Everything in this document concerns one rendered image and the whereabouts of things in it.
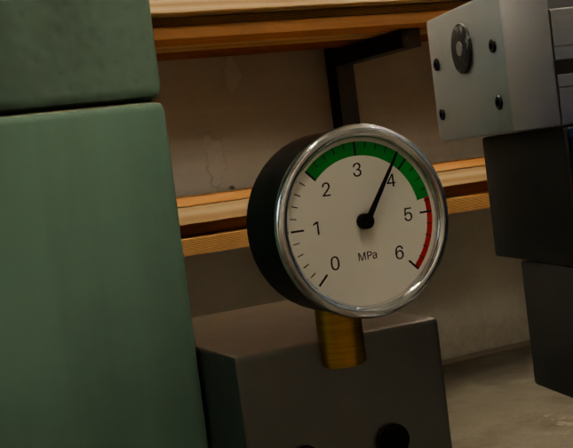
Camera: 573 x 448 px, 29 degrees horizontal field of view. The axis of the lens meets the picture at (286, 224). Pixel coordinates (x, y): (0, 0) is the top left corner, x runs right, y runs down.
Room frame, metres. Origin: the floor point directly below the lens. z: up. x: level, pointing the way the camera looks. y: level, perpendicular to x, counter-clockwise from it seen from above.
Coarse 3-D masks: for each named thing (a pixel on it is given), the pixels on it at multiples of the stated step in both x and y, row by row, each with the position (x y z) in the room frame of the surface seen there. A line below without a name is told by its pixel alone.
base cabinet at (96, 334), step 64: (0, 128) 0.38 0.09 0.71; (64, 128) 0.38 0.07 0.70; (128, 128) 0.39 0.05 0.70; (0, 192) 0.38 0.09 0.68; (64, 192) 0.38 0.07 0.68; (128, 192) 0.39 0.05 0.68; (0, 256) 0.37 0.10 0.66; (64, 256) 0.38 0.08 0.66; (128, 256) 0.39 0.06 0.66; (0, 320) 0.37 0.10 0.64; (64, 320) 0.38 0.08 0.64; (128, 320) 0.39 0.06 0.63; (0, 384) 0.37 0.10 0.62; (64, 384) 0.38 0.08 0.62; (128, 384) 0.39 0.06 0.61; (192, 384) 0.40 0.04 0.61
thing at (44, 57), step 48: (0, 0) 0.38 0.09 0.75; (48, 0) 0.39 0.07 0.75; (96, 0) 0.39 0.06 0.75; (144, 0) 0.40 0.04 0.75; (0, 48) 0.38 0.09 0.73; (48, 48) 0.38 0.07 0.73; (96, 48) 0.39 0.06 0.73; (144, 48) 0.40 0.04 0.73; (0, 96) 0.38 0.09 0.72; (48, 96) 0.38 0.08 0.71; (96, 96) 0.39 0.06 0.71; (144, 96) 0.40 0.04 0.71
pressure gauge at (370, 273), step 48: (288, 144) 0.38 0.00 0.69; (336, 144) 0.36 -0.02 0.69; (384, 144) 0.36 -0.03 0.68; (288, 192) 0.35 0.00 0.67; (336, 192) 0.36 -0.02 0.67; (384, 192) 0.36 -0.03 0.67; (432, 192) 0.37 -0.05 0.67; (288, 240) 0.35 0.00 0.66; (336, 240) 0.36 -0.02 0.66; (384, 240) 0.36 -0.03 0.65; (432, 240) 0.37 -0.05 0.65; (288, 288) 0.36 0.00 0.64; (336, 288) 0.35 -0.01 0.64; (384, 288) 0.36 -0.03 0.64; (336, 336) 0.38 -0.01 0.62
